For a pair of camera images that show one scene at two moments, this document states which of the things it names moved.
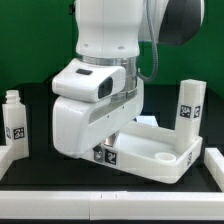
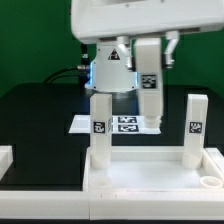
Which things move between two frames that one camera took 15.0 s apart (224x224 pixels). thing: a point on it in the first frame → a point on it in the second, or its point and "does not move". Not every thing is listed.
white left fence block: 6,159 does not move
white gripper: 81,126 → 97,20
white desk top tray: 149,152 → 151,169
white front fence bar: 111,206 does not move
